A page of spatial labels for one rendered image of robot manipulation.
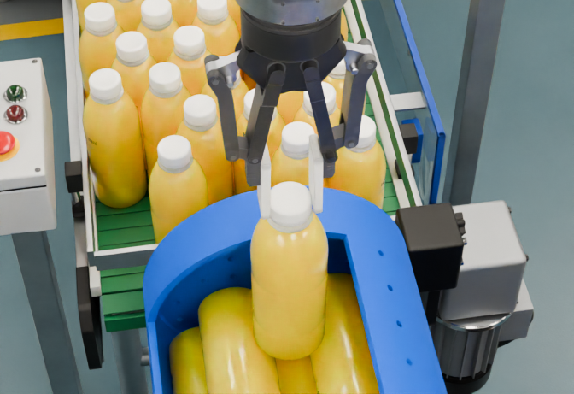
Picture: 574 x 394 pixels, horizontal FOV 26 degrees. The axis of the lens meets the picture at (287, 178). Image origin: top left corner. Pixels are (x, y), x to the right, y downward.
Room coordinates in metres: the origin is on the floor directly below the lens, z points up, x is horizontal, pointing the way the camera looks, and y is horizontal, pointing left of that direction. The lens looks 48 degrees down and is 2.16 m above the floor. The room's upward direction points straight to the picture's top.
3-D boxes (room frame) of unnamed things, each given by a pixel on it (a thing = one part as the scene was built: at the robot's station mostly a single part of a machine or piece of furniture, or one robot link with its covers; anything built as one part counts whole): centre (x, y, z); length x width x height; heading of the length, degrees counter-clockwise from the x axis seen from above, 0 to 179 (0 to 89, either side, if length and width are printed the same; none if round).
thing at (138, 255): (0.96, 0.03, 0.96); 0.40 x 0.01 x 0.03; 99
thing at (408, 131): (1.13, -0.16, 0.94); 0.03 x 0.02 x 0.08; 9
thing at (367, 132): (1.02, -0.09, 1.10); 0.04 x 0.04 x 0.02
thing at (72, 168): (1.07, 0.27, 0.94); 0.03 x 0.02 x 0.08; 9
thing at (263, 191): (0.70, 0.02, 1.37); 0.03 x 0.01 x 0.07; 9
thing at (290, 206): (0.70, 0.00, 1.33); 0.04 x 0.04 x 0.02
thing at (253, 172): (0.70, 0.04, 1.40); 0.03 x 0.01 x 0.05; 99
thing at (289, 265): (0.70, 0.00, 1.23); 0.07 x 0.07 x 0.19
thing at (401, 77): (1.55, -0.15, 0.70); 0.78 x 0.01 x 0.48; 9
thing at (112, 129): (1.10, 0.22, 1.00); 0.07 x 0.07 x 0.19
